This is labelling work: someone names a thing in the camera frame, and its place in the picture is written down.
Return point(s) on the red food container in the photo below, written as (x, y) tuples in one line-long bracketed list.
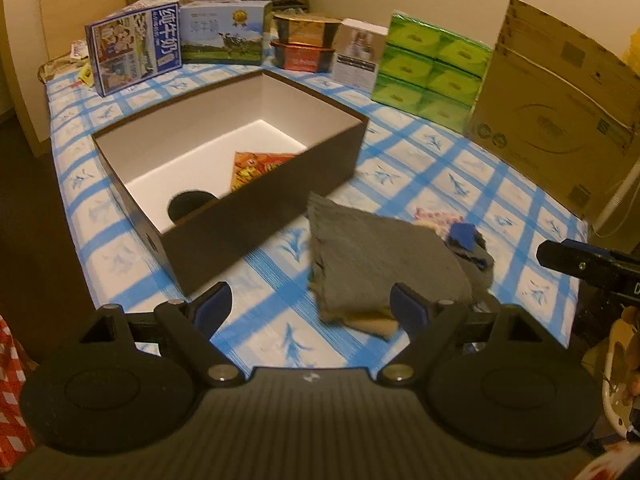
[(302, 57)]

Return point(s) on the beige bag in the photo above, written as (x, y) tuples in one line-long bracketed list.
[(52, 67)]

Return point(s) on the red checked cloth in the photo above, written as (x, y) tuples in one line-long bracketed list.
[(12, 390)]

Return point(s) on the pack of green tissue packets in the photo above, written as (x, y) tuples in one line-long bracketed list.
[(430, 70)]

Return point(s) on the green milk carton box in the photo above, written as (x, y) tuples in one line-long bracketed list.
[(225, 35)]

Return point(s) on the white small packet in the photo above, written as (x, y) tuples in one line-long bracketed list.
[(81, 51)]

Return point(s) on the patterned knit sock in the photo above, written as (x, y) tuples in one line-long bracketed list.
[(470, 247)]

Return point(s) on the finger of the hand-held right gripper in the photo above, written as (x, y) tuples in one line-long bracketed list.
[(565, 257)]

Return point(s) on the gold food container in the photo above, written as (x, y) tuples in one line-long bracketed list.
[(305, 30)]

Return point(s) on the white curved tube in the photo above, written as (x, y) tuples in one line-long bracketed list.
[(615, 205)]

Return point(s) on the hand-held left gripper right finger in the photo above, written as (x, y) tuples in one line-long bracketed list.
[(407, 305)]

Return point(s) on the red snack packet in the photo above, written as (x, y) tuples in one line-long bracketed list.
[(255, 167)]

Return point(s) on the blue milk carton box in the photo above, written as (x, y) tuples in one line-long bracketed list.
[(130, 50)]

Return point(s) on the yellow green cloth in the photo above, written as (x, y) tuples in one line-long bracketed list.
[(370, 326)]

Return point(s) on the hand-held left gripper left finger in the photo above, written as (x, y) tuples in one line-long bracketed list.
[(215, 305)]

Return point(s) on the large flat cardboard box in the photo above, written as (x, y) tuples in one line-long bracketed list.
[(555, 110)]

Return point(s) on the white product box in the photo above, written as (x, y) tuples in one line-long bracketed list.
[(357, 55)]

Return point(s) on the black round object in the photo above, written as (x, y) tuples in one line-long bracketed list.
[(187, 205)]

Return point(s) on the yellow small packet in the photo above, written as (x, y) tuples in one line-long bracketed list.
[(86, 76)]

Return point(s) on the floral pink cloth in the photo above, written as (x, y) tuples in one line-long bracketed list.
[(435, 217)]

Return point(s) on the grey cloth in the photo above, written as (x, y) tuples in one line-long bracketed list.
[(380, 260)]

